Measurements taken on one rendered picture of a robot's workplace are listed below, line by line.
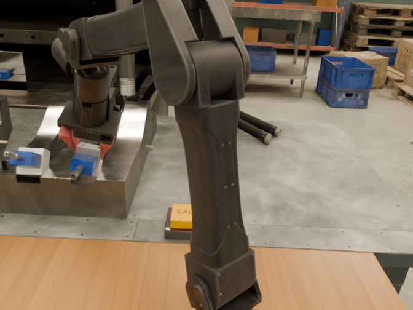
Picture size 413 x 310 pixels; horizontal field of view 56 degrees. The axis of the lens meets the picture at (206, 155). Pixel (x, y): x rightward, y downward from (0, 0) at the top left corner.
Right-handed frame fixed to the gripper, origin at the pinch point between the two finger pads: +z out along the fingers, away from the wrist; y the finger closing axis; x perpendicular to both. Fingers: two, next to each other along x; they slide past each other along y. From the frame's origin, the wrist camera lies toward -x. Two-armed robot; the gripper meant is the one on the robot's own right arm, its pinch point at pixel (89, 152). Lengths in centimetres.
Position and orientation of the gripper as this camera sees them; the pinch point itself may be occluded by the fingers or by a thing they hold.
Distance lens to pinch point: 80.5
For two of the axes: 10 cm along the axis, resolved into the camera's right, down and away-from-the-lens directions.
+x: -0.7, 6.9, -7.2
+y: -9.7, -2.2, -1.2
